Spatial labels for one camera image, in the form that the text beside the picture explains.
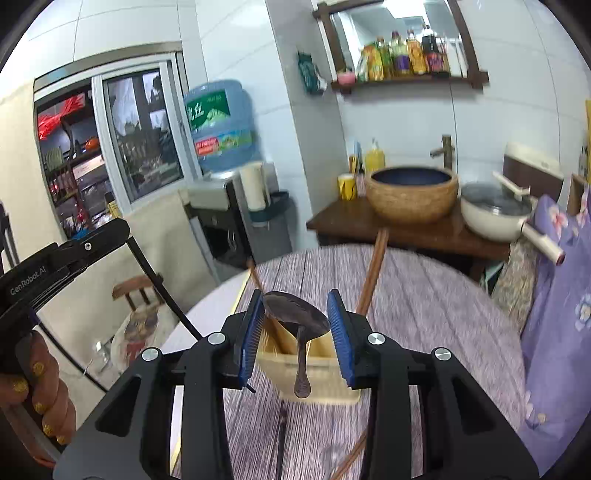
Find brown wooden chopstick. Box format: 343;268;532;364
356;228;390;316

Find pointed steel spoon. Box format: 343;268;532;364
263;291;329;399

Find hand with yellow nails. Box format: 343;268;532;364
1;331;76;468

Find wooden chair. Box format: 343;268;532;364
110;275;164;373

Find purple striped tablecloth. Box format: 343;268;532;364
224;244;526;479

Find black chopstick gold band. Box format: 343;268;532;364
274;402;288;480

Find cream plastic utensil holder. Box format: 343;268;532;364
256;323;361;406

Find thin brown chopstick left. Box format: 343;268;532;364
246;258;296;355

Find sliding window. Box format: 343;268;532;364
34;42;202;239

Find water dispenser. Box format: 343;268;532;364
182;163;293;283

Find cream pot with glass lid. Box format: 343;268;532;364
460;172;565;265

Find dark wooden counter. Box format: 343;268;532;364
307;198;510;281

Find woven pattern basin sink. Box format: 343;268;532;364
365;166;459;224

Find blue water jug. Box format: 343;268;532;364
183;79;260;174

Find yellow mug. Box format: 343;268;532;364
338;173;358;201

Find bronze faucet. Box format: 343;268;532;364
430;135;455;170

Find yellow soap bottle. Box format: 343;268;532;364
365;139;386;175

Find wooden framed mirror shelf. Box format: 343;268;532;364
312;1;489;95

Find green packet on wall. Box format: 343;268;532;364
297;51;328;96

